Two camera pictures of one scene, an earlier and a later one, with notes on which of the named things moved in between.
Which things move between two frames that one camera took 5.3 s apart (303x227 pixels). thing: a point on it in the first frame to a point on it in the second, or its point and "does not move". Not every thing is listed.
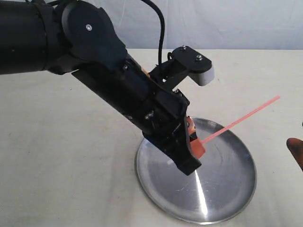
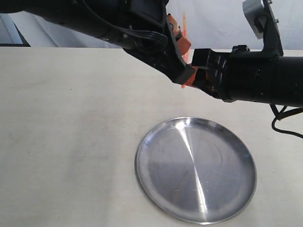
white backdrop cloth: (207, 24) does not move
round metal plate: (218, 191) does not move
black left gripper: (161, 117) to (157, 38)
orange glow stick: (241, 117) to (187, 58)
